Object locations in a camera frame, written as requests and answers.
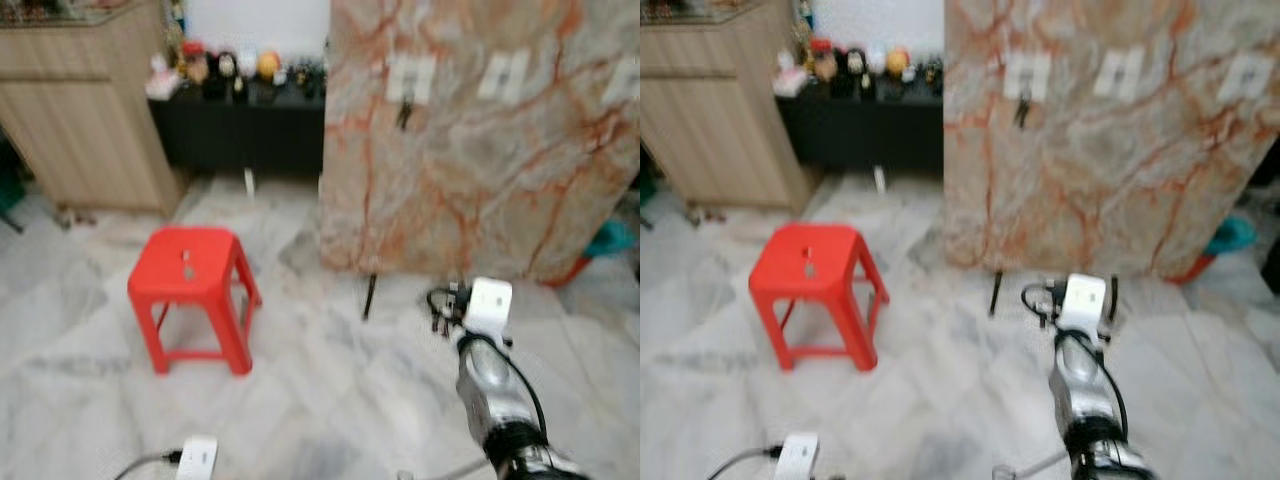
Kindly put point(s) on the green bin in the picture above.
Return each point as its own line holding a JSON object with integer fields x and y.
{"x": 645, "y": 188}
{"x": 6, "y": 190}

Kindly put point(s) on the black low console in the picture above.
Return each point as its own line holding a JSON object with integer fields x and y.
{"x": 865, "y": 132}
{"x": 240, "y": 135}

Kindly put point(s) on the marble table top red edge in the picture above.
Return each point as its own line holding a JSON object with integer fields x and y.
{"x": 1100, "y": 180}
{"x": 480, "y": 180}

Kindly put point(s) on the white hook plate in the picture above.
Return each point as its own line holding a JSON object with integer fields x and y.
{"x": 412, "y": 80}
{"x": 1118, "y": 73}
{"x": 1245, "y": 77}
{"x": 1027, "y": 77}
{"x": 622, "y": 80}
{"x": 503, "y": 77}

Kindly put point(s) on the pink tissue pack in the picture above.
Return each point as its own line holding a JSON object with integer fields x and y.
{"x": 791, "y": 78}
{"x": 164, "y": 80}

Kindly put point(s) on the white round plush toy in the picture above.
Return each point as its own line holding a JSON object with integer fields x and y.
{"x": 248, "y": 64}
{"x": 875, "y": 60}

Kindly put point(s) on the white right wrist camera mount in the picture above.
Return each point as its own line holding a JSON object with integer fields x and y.
{"x": 490, "y": 305}
{"x": 1083, "y": 300}

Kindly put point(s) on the light wooden cabinet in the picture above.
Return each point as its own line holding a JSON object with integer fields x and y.
{"x": 80, "y": 120}
{"x": 720, "y": 120}

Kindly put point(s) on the black toy figure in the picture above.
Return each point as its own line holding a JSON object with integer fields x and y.
{"x": 308, "y": 76}
{"x": 930, "y": 71}

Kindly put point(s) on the red lid jar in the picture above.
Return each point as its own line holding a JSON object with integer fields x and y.
{"x": 196, "y": 65}
{"x": 822, "y": 62}

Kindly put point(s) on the red plastic stool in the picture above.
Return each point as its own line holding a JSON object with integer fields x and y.
{"x": 815, "y": 285}
{"x": 190, "y": 290}

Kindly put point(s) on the teal basin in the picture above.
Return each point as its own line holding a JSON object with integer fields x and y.
{"x": 1232, "y": 235}
{"x": 612, "y": 238}

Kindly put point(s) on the black table leg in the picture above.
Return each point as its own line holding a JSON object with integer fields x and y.
{"x": 369, "y": 298}
{"x": 1113, "y": 300}
{"x": 996, "y": 294}

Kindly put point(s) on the black round plush toy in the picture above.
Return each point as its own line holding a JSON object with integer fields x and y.
{"x": 855, "y": 65}
{"x": 225, "y": 68}

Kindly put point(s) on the orange round plush toy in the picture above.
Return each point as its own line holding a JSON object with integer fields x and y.
{"x": 897, "y": 61}
{"x": 269, "y": 67}

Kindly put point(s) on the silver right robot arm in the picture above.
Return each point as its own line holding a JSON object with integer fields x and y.
{"x": 1078, "y": 385}
{"x": 485, "y": 375}

